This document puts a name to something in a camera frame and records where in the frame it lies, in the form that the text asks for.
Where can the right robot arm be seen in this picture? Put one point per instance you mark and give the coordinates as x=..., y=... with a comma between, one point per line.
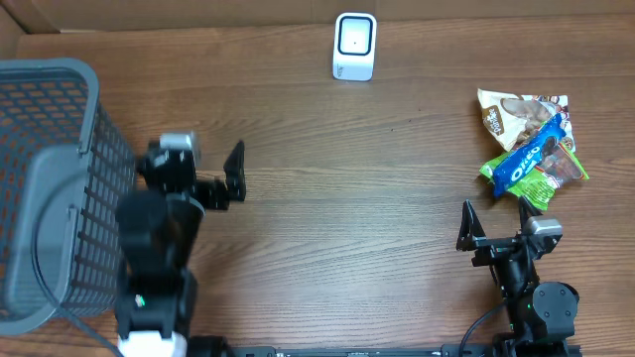
x=541, y=314

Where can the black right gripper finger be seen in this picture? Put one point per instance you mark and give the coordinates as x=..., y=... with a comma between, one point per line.
x=471, y=235
x=526, y=211

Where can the blue snack bar wrapper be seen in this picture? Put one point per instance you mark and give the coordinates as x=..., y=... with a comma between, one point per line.
x=521, y=161

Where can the grey plastic basket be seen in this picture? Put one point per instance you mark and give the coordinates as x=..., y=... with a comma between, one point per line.
x=64, y=166

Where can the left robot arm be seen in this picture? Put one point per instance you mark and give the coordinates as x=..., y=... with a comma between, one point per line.
x=157, y=228

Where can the white barcode scanner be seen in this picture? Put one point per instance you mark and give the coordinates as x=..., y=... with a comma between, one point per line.
x=354, y=46

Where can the green snack bag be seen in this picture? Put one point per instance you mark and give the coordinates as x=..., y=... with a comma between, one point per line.
x=541, y=183

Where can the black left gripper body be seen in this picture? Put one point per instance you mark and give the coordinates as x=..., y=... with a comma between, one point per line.
x=213, y=195

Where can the black rail at table edge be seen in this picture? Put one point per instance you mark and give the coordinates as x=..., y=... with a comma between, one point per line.
x=347, y=352

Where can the beige cookie bag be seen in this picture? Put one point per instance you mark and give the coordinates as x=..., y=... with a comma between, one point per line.
x=513, y=118

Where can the brown cardboard back wall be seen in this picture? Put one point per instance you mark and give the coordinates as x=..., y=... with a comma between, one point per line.
x=49, y=16

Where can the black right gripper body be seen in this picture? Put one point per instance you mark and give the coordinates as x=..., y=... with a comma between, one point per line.
x=514, y=276

